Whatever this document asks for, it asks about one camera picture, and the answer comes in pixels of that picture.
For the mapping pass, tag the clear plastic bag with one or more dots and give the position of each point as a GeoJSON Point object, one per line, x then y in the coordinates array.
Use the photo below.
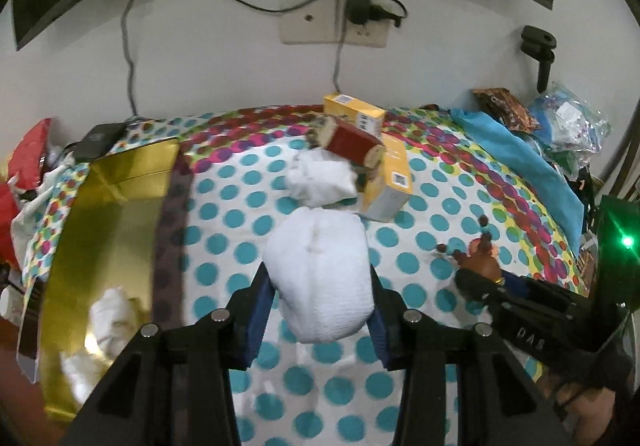
{"type": "Point", "coordinates": [570, 119]}

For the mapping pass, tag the black wall bracket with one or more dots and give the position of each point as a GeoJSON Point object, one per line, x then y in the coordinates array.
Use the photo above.
{"type": "Point", "coordinates": [542, 46]}

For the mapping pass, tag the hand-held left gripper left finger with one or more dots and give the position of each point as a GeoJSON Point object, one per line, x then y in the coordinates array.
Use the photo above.
{"type": "Point", "coordinates": [258, 308]}

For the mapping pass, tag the black set-top box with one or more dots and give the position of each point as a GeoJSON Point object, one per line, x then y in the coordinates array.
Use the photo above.
{"type": "Point", "coordinates": [100, 139]}

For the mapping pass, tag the red paper bag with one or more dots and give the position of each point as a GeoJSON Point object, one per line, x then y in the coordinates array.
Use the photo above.
{"type": "Point", "coordinates": [20, 176]}

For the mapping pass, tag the brown snack packet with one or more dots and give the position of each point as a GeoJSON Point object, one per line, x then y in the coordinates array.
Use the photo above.
{"type": "Point", "coordinates": [505, 109]}

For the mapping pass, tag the white plastic-wrapped bundle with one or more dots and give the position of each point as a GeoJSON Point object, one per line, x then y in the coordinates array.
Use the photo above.
{"type": "Point", "coordinates": [116, 316]}
{"type": "Point", "coordinates": [320, 181]}
{"type": "Point", "coordinates": [82, 371]}

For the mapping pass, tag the blue cloth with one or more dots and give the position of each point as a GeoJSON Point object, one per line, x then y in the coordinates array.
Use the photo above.
{"type": "Point", "coordinates": [505, 151]}

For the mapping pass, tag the yellow carton box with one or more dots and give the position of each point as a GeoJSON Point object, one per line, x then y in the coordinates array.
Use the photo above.
{"type": "Point", "coordinates": [387, 181]}
{"type": "Point", "coordinates": [352, 109]}

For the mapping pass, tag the large white towel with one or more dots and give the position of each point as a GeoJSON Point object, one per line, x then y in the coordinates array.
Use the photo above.
{"type": "Point", "coordinates": [320, 266]}

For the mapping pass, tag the person's right hand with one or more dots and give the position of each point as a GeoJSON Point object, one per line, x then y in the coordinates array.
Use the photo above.
{"type": "Point", "coordinates": [580, 406]}

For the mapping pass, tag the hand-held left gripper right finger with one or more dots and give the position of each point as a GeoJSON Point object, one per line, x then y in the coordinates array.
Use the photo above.
{"type": "Point", "coordinates": [379, 326]}

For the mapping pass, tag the beige wall socket plate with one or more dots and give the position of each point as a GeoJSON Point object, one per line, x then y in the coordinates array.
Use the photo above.
{"type": "Point", "coordinates": [310, 24]}

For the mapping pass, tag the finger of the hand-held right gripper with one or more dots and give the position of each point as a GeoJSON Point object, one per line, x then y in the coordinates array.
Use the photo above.
{"type": "Point", "coordinates": [477, 286]}

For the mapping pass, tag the gold tin tray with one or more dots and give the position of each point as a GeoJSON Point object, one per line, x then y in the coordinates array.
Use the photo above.
{"type": "Point", "coordinates": [110, 226]}

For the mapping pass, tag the polka dot tablecloth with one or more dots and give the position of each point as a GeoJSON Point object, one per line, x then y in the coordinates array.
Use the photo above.
{"type": "Point", "coordinates": [440, 206]}

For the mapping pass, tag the small doll figure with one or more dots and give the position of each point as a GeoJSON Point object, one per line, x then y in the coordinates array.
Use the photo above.
{"type": "Point", "coordinates": [482, 253]}

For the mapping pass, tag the red carton box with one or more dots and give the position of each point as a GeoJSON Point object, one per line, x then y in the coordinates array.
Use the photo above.
{"type": "Point", "coordinates": [350, 141]}

